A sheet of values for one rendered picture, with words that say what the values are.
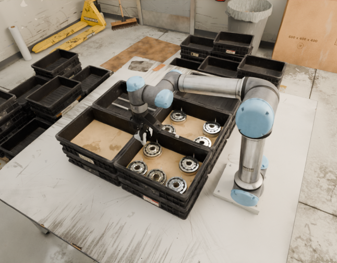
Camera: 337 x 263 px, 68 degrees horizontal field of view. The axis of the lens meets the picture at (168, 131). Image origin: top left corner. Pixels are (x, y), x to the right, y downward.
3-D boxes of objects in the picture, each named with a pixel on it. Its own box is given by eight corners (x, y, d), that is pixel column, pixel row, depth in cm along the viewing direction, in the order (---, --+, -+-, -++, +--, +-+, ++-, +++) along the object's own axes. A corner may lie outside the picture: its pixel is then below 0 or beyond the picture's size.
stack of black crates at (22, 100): (46, 100, 287) (34, 74, 262) (65, 107, 276) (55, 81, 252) (17, 122, 263) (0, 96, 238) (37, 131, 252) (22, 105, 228)
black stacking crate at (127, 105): (171, 109, 165) (170, 95, 157) (147, 139, 147) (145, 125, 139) (123, 93, 179) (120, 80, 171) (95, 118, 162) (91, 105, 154)
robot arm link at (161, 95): (177, 82, 102) (154, 76, 106) (165, 97, 95) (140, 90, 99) (177, 98, 108) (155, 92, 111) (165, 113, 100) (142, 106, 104)
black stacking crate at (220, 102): (245, 100, 168) (248, 86, 160) (230, 129, 150) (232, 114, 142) (191, 85, 183) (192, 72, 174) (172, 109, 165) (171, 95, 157)
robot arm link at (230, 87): (286, 71, 90) (167, 63, 112) (281, 86, 83) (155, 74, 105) (281, 98, 98) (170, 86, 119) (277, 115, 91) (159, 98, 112)
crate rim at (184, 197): (212, 153, 126) (213, 150, 124) (185, 201, 108) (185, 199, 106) (145, 128, 140) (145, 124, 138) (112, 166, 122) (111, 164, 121)
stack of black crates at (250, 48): (249, 71, 311) (257, 35, 278) (241, 86, 291) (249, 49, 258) (217, 63, 326) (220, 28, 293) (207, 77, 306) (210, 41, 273)
